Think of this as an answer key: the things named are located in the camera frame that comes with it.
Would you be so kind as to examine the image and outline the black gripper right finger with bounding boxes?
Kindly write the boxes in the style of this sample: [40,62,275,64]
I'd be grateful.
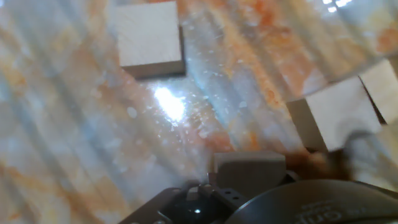
[285,170,301,184]

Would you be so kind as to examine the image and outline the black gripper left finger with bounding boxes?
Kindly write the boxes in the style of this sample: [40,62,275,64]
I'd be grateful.
[118,183,249,224]

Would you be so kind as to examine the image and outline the light wooden cube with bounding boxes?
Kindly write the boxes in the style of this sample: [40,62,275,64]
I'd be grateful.
[115,1,187,79]
[359,58,398,125]
[285,76,384,154]
[213,151,287,197]

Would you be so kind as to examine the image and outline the orange marble pattern mat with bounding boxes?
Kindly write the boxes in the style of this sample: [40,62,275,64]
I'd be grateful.
[0,0,398,224]

